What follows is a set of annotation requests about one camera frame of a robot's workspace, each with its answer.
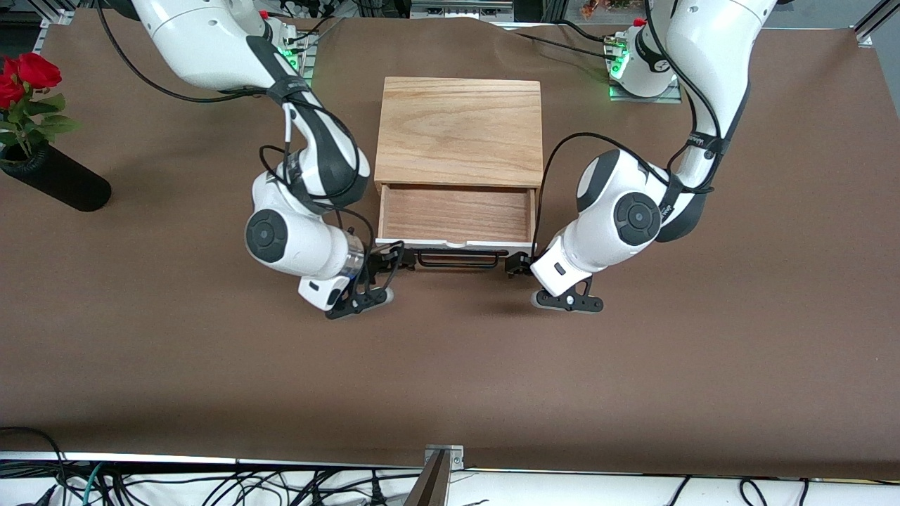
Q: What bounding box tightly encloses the white-front drawer with black handle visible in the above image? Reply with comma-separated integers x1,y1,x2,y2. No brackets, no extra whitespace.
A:
375,184,539,270

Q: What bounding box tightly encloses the light wooden drawer cabinet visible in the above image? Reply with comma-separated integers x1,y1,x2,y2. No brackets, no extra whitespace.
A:
373,77,546,196

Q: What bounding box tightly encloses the brown table cover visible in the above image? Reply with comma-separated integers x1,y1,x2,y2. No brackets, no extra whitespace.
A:
0,8,900,480

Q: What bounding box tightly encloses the grey power strip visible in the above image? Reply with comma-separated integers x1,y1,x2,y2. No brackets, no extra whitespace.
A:
410,0,515,20

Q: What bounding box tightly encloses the red rose with leaves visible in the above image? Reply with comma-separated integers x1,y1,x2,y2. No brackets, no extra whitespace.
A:
0,53,84,161

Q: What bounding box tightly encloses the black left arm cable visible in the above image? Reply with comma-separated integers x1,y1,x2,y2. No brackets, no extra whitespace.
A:
532,0,726,255

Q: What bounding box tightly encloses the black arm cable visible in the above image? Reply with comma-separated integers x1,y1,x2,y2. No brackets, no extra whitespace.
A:
532,0,726,255
95,0,377,296

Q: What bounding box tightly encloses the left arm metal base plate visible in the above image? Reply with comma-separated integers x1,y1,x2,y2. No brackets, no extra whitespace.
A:
608,77,683,104

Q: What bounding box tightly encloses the metal camera post with bracket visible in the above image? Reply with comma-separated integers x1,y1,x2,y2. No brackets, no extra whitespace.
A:
403,444,465,506

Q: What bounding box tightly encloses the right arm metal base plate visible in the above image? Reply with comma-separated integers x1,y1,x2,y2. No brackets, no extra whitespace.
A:
280,21,319,91

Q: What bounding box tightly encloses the black cable on table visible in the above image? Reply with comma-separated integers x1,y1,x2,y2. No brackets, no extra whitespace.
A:
492,27,626,63
554,19,619,46

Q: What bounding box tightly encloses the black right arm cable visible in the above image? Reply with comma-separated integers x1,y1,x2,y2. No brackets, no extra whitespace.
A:
95,0,377,296

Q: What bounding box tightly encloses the teal floor cable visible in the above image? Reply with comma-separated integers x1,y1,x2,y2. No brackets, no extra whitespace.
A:
83,464,105,506

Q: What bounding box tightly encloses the black looped floor cable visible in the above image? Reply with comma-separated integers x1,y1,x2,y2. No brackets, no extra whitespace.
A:
0,427,68,486

